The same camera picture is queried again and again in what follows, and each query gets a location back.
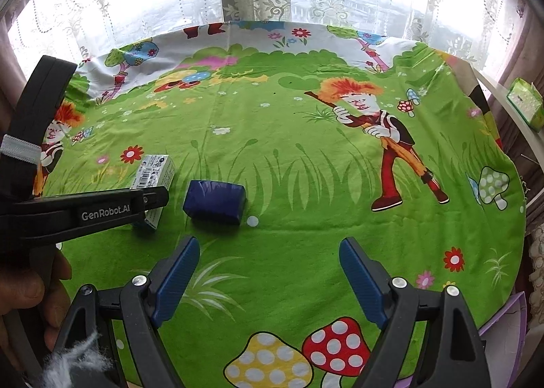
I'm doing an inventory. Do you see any white curved shelf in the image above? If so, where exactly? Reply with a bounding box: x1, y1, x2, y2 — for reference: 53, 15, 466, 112
474, 69, 543, 192

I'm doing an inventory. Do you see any green tissue pack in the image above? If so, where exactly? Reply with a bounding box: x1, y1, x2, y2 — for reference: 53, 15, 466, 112
506, 78, 544, 132

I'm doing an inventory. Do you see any purple cardboard storage box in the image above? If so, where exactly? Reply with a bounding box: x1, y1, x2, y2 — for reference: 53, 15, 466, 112
403, 290, 529, 388

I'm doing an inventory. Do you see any green cartoon tablecloth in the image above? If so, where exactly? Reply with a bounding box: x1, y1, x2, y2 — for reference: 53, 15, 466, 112
35, 23, 525, 387

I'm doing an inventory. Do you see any dark blue small box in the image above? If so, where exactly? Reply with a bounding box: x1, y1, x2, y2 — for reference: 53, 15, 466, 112
183, 180, 246, 225

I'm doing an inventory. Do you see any person's left hand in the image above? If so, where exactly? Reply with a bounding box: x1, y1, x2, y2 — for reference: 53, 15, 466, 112
1, 247, 72, 371

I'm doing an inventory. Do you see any white barcode medicine box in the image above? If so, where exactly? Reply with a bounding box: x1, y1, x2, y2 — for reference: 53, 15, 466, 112
131, 154, 175, 231

